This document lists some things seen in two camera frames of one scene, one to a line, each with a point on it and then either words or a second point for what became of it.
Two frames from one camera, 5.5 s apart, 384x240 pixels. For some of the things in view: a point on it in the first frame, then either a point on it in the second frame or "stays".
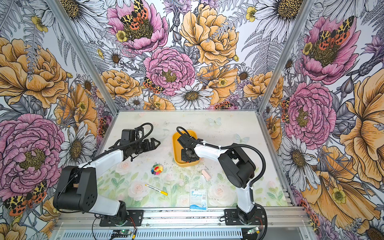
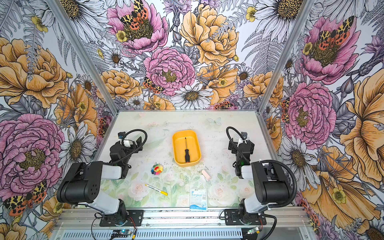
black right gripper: [184, 158] → [233, 150]
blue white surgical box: [198, 199] stays
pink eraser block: [205, 175] stays
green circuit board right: [253, 230] stays
